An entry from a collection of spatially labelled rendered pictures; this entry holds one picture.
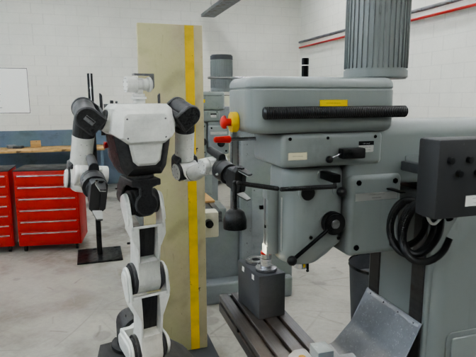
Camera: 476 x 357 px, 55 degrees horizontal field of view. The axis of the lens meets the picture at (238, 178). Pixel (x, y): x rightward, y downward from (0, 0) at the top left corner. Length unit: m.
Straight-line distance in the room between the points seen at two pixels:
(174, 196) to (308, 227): 1.84
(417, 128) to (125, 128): 1.10
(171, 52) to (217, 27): 7.74
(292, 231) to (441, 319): 0.59
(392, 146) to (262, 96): 0.46
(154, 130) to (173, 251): 1.45
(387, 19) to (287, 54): 9.83
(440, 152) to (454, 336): 0.71
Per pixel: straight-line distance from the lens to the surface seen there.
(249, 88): 1.30
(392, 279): 1.79
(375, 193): 1.48
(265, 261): 1.93
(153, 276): 2.13
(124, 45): 10.41
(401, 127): 1.53
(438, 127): 1.61
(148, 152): 1.96
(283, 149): 1.32
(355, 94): 1.40
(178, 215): 3.18
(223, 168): 1.86
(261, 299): 1.94
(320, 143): 1.36
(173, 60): 3.10
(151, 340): 2.26
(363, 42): 1.51
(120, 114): 1.92
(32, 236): 6.11
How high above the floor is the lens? 1.83
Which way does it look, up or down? 10 degrees down
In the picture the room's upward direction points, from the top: straight up
